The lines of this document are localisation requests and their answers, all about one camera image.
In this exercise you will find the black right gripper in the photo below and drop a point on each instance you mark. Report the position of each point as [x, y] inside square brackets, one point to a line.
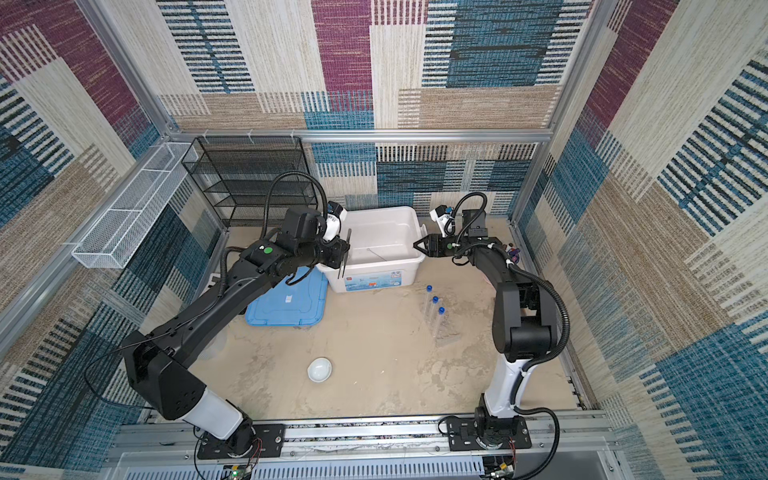
[434, 245]

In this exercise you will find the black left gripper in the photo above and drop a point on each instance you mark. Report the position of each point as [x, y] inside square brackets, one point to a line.
[338, 249]

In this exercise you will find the test tube blue cap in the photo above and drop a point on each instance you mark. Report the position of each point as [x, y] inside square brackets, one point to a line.
[440, 317]
[427, 301]
[431, 312]

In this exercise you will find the white plastic storage bin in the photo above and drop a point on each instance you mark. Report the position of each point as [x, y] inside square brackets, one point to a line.
[394, 228]

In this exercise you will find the black metal tongs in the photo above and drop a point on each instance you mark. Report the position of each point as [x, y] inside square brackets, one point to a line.
[345, 255]

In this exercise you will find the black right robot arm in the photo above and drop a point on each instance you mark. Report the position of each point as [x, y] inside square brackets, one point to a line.
[525, 324]

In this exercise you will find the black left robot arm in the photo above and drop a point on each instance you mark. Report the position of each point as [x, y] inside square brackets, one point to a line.
[157, 364]

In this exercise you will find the blue plastic bin lid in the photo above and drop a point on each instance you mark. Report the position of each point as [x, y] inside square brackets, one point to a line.
[300, 305]

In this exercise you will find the pink metal pen bucket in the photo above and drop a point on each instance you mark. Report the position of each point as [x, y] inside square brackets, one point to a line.
[513, 253]

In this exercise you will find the clear acrylic test tube rack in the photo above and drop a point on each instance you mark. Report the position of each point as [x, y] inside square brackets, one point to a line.
[449, 332]

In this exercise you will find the white ceramic mortar bowl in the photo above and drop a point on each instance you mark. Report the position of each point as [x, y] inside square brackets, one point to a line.
[320, 370]

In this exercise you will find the black wire shelf rack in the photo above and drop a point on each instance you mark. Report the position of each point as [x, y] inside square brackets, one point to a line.
[234, 175]

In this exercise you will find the white mesh wall basket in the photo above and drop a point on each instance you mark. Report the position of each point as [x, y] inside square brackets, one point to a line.
[117, 234]

